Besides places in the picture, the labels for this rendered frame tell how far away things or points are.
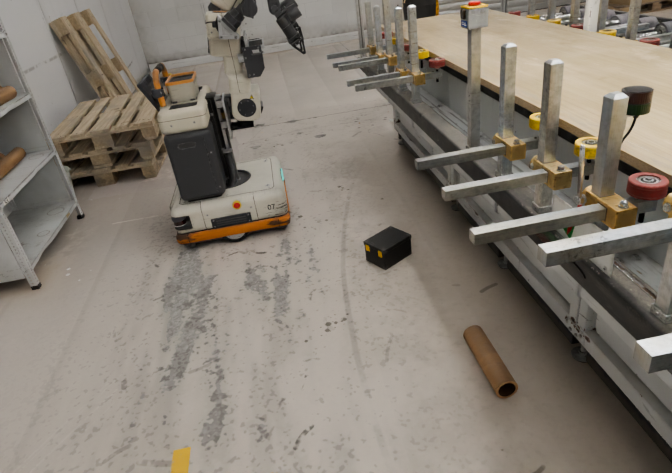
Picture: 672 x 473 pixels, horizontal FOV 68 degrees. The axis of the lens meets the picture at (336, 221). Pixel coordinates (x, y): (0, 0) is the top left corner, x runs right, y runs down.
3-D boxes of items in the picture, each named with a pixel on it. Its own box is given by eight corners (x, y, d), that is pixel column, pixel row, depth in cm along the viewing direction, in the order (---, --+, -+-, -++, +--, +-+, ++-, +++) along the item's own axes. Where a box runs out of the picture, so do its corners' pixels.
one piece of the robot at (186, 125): (186, 223, 289) (140, 77, 249) (194, 185, 337) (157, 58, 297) (244, 212, 291) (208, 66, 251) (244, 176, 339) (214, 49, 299)
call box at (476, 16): (468, 32, 168) (468, 7, 164) (460, 29, 174) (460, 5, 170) (488, 29, 168) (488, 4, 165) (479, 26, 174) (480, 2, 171)
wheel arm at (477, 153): (418, 173, 158) (417, 160, 155) (414, 169, 161) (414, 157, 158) (549, 149, 161) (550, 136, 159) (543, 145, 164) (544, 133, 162)
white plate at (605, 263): (608, 277, 117) (614, 241, 112) (549, 225, 140) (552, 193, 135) (611, 277, 117) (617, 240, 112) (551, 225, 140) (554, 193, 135)
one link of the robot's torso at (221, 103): (222, 140, 289) (211, 98, 278) (224, 125, 314) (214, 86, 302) (268, 132, 292) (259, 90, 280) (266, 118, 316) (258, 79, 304)
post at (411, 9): (414, 106, 256) (408, 5, 233) (412, 105, 259) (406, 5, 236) (420, 105, 256) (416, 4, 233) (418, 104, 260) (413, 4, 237)
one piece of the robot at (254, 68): (240, 80, 270) (231, 38, 260) (241, 69, 294) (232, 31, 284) (270, 75, 271) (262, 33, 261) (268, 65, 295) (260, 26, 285)
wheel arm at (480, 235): (474, 249, 112) (474, 233, 110) (468, 242, 115) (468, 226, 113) (655, 213, 116) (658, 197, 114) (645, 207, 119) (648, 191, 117)
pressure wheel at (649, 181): (636, 233, 115) (644, 187, 109) (613, 217, 122) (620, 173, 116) (668, 226, 115) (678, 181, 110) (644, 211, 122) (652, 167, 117)
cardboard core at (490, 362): (496, 384, 172) (463, 327, 198) (495, 400, 176) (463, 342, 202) (518, 379, 172) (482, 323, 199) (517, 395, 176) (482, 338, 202)
